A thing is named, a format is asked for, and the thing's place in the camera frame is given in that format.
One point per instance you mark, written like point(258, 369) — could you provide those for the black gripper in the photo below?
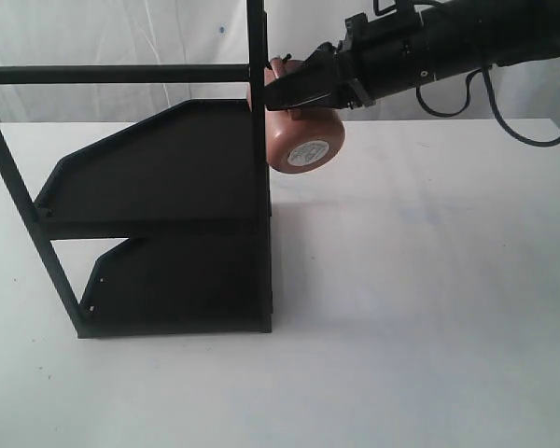
point(395, 52)

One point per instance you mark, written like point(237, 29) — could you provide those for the copper pink mug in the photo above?
point(301, 140)

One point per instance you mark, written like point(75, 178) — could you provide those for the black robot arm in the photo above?
point(481, 33)

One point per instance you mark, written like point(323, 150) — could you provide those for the black rack hook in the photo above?
point(278, 63)

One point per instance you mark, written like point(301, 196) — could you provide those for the black metal shelf rack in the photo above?
point(164, 227)

